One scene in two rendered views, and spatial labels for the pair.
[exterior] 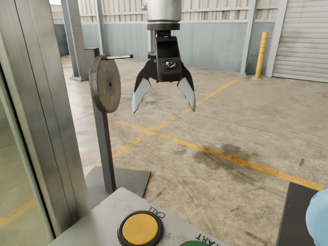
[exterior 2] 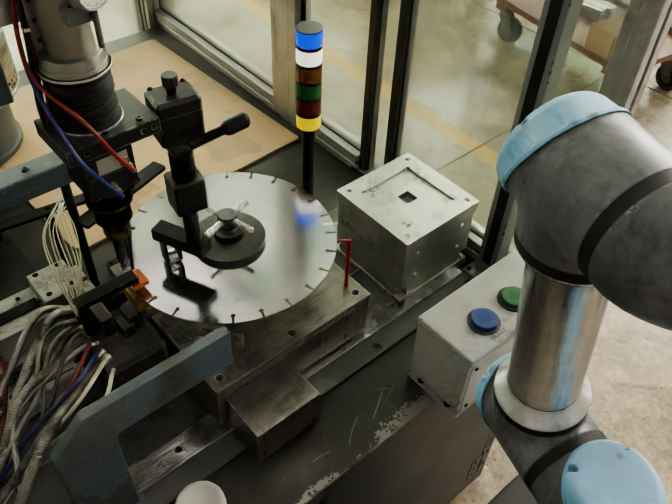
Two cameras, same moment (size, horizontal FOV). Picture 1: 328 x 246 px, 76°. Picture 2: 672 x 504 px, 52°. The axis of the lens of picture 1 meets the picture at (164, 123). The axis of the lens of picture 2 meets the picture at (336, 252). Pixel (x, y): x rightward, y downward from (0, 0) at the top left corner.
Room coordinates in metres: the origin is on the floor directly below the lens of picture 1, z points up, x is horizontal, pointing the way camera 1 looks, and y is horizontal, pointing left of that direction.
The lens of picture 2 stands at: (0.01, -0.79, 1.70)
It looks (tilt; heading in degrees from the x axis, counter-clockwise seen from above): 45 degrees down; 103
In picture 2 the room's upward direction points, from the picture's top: 3 degrees clockwise
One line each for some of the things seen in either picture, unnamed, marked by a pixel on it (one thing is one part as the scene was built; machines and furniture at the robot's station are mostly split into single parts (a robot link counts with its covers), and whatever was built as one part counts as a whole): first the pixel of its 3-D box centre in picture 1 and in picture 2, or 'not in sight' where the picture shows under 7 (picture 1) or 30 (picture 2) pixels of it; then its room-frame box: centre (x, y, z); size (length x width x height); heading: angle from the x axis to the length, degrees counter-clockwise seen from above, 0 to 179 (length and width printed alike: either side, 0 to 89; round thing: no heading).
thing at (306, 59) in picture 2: not in sight; (309, 53); (-0.28, 0.22, 1.11); 0.05 x 0.04 x 0.03; 145
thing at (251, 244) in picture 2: not in sight; (228, 233); (-0.32, -0.08, 0.96); 0.11 x 0.11 x 0.03
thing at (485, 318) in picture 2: not in sight; (483, 321); (0.08, -0.09, 0.90); 0.04 x 0.04 x 0.02
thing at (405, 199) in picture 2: not in sight; (403, 227); (-0.08, 0.16, 0.82); 0.18 x 0.18 x 0.15; 55
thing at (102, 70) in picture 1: (102, 130); not in sight; (1.20, 0.39, 0.50); 0.50 x 0.50 x 1.00; 81
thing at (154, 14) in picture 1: (162, 12); not in sight; (0.49, 0.00, 1.13); 0.08 x 0.08 x 0.05
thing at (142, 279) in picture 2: not in sight; (114, 301); (-0.43, -0.24, 0.95); 0.10 x 0.03 x 0.07; 55
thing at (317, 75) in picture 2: not in sight; (309, 70); (-0.28, 0.22, 1.08); 0.05 x 0.04 x 0.03; 145
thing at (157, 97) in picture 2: not in sight; (179, 146); (-0.34, -0.16, 1.17); 0.06 x 0.05 x 0.20; 46
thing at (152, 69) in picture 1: (163, 52); not in sight; (0.50, 0.00, 1.05); 0.09 x 0.08 x 0.12; 5
